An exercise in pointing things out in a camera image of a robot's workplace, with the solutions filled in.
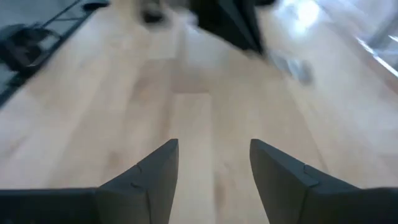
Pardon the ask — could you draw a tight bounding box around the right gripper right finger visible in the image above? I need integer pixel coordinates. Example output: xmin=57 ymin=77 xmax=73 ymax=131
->
xmin=249 ymin=138 xmax=359 ymax=224

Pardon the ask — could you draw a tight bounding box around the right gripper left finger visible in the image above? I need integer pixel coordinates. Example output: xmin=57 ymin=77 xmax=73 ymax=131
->
xmin=95 ymin=138 xmax=180 ymax=224

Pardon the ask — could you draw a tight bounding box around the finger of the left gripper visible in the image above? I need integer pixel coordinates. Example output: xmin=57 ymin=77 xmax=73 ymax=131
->
xmin=189 ymin=0 xmax=261 ymax=52
xmin=226 ymin=0 xmax=265 ymax=54

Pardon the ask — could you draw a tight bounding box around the clear acrylic brush organizer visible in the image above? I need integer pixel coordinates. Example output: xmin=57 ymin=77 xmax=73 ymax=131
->
xmin=264 ymin=0 xmax=398 ymax=80

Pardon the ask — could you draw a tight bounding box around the black aluminium table frame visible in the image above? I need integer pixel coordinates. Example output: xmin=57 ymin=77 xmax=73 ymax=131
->
xmin=0 ymin=0 xmax=110 ymax=106

